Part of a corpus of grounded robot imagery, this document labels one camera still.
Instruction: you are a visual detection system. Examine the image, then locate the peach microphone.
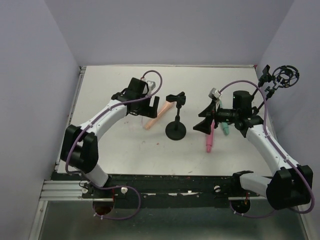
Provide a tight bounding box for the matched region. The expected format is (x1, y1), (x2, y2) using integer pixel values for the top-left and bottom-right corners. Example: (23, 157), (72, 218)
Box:
(143, 101), (175, 130)

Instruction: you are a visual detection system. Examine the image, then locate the black round-base clip stand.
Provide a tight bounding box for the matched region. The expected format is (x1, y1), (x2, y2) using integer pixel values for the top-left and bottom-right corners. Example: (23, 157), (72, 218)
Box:
(165, 91), (187, 141)

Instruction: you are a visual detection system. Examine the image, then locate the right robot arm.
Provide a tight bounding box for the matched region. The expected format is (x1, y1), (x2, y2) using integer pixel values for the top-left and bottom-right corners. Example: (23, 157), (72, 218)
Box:
(193, 88), (313, 210)

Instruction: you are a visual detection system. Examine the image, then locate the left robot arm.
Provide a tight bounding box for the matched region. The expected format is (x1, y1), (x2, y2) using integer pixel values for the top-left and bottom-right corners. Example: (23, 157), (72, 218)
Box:
(60, 77), (160, 187)

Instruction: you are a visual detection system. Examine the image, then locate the teal microphone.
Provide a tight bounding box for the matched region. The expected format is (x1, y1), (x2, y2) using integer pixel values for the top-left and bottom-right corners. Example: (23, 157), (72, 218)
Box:
(221, 122), (230, 136)

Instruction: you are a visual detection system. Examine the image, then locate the pink microphone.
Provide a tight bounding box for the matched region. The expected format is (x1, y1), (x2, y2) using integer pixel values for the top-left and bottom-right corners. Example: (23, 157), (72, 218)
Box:
(206, 122), (215, 153)

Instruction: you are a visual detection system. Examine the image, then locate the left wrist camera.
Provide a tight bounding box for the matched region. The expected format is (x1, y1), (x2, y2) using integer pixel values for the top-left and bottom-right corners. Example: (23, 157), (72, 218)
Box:
(140, 78), (156, 96)

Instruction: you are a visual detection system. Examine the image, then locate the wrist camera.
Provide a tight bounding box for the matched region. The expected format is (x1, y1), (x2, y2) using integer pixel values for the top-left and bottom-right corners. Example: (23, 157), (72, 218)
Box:
(208, 88), (222, 110)
(140, 78), (156, 96)

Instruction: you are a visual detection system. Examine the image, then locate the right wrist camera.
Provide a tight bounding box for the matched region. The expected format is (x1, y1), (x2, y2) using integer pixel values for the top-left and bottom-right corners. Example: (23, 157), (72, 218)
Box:
(208, 88), (222, 110)

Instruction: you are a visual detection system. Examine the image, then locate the black tripod shock-mount stand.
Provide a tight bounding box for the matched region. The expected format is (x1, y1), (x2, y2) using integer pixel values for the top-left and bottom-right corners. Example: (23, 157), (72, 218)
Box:
(266, 65), (300, 96)

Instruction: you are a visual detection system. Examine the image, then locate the black front mounting rail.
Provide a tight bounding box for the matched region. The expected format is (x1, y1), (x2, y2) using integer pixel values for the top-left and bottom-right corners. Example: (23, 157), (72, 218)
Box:
(82, 174), (260, 209)

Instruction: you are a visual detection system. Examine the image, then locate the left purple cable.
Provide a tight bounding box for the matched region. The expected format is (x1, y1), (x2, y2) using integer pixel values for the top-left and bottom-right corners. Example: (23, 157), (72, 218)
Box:
(65, 70), (163, 221)

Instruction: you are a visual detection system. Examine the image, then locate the aluminium extrusion frame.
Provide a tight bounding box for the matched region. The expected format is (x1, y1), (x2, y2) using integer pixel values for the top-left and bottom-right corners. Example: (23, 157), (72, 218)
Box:
(27, 66), (116, 240)

